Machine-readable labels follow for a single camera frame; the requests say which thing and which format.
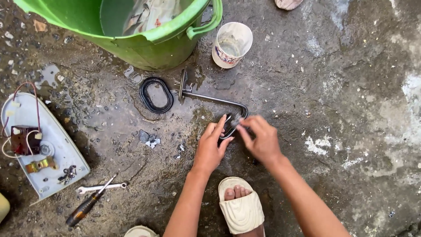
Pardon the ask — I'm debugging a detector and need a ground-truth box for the person's right hand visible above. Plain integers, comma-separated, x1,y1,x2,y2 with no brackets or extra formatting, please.
236,115,284,166

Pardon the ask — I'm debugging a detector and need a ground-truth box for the person's left hand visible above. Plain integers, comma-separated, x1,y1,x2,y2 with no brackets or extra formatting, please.
192,114,235,175

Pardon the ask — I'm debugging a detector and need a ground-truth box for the metal heating element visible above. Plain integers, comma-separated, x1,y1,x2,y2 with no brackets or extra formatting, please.
174,68,249,141

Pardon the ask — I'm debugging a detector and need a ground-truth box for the person's right foot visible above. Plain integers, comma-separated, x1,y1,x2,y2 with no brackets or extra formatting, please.
224,185,266,237

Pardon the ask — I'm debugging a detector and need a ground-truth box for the white plastic cup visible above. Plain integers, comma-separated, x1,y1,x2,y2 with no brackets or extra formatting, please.
212,22,253,69

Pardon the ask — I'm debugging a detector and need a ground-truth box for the cream ribbed slipper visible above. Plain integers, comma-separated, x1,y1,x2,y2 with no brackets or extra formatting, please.
124,225,160,237
218,177,266,235

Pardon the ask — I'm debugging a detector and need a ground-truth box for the dark broken shard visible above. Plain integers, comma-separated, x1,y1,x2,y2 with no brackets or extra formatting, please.
138,129,162,149

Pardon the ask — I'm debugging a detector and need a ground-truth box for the pinkish stone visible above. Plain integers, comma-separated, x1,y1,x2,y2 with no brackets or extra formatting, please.
275,0,304,11

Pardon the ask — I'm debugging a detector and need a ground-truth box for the crumpled cloth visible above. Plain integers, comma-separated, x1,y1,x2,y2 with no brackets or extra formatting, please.
122,0,185,36

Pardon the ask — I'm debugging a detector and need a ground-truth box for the silver open-end wrench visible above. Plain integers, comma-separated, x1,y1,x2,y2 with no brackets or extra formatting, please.
76,182,128,195

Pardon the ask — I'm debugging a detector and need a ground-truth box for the pile of dark screws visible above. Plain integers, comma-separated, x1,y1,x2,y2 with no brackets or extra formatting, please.
57,165,77,185

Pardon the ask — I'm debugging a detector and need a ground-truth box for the white plastic appliance cover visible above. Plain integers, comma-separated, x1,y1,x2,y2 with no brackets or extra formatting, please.
1,92,91,201

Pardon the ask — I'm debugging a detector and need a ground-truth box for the green plastic bucket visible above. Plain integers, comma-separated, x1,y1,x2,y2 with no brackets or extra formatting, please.
13,0,223,72

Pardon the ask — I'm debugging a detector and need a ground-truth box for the grey round knob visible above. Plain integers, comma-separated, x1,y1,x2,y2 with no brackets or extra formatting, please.
39,142,55,157

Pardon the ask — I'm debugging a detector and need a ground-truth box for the brown thermostat block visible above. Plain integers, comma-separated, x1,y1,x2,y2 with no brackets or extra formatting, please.
11,125,42,156

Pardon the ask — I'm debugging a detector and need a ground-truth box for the brown cardboard scrap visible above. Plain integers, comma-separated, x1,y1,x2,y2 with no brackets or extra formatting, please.
33,19,48,33

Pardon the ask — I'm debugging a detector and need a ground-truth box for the pale yellow object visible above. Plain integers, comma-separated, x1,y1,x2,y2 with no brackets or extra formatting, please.
0,192,11,224

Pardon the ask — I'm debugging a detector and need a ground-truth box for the black rubber gasket ring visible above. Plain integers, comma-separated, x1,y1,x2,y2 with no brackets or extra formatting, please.
139,77,174,114

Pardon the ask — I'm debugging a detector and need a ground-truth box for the screwdriver with brown handle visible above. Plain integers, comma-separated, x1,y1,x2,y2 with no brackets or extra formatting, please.
65,172,118,228

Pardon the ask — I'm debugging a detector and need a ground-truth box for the brass metal bracket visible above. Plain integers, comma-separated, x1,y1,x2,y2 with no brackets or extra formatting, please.
25,156,57,174

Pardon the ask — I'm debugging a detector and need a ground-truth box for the red wire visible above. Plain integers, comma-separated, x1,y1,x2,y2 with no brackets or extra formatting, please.
2,82,41,139

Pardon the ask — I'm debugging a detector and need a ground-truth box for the white wire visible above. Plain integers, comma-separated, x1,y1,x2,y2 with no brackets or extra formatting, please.
2,130,42,159

